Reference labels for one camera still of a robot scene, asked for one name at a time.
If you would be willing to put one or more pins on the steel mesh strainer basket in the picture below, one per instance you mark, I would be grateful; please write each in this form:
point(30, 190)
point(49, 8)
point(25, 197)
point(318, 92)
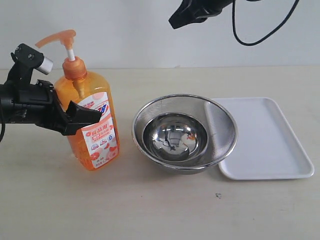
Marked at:
point(218, 121)

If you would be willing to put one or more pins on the white rectangular plastic tray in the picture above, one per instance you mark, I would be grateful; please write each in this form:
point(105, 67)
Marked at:
point(267, 147)

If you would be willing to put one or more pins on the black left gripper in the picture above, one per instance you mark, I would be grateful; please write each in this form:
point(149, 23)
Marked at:
point(38, 104)

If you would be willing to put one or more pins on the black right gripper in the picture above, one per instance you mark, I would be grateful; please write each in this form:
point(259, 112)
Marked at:
point(196, 11)

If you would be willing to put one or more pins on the orange pump soap bottle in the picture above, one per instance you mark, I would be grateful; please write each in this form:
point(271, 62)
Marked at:
point(86, 95)

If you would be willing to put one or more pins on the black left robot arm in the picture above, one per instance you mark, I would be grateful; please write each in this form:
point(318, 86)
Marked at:
point(7, 94)

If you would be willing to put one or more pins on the small stainless steel bowl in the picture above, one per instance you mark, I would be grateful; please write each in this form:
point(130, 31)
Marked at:
point(175, 137)

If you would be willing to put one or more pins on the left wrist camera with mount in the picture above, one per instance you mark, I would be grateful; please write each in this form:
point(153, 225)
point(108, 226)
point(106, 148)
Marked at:
point(26, 59)

